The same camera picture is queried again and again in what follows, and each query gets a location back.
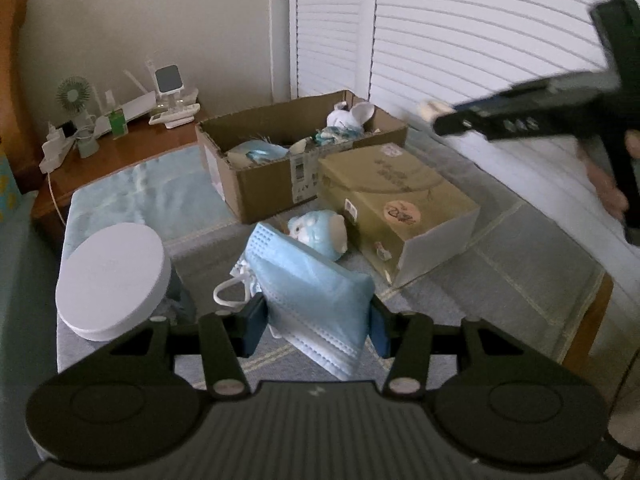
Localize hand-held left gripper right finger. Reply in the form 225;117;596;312
369;297;526;397

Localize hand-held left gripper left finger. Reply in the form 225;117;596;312
107;292;271;402

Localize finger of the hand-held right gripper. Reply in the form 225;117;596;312
432;90;512;137

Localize cream fluffy item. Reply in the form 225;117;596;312
416;99;453;122

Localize blue face mask pack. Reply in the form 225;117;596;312
213;222;376;382

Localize plastic wrappers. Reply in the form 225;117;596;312
314;126;362;147

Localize brown cardboard box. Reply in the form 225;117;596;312
195;90;409;226

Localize person's right hand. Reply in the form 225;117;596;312
575;137;631;222

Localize wide white louvered door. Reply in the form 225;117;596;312
370;0;640;281

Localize olive cardboard box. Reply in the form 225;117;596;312
317;142;482;289

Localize blue and white plush toy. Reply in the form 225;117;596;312
286;209;349;263

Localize jar with white lid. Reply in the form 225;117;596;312
55;223;193;343

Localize light blue towel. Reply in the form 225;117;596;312
62;145;237;262

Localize narrow white louvered door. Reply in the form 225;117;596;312
290;0;377;102

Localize blue face mask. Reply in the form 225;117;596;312
226;139;290;165

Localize wooden nightstand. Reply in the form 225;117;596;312
31;112;212;235

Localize green spray bottle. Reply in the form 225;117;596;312
103;90;127;140

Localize white router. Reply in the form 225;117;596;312
117;70;157;124

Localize white power strip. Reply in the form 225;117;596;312
39;136;81;174

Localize yellow blue patterned pillow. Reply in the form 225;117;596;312
0;154;22;223

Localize small green desk fan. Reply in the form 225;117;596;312
56;76;99;158

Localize wooden headboard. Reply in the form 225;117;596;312
0;0;29;197

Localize wooden bed frame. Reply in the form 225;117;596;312
562;272;615;363

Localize white power cable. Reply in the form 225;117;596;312
46;170;69;227

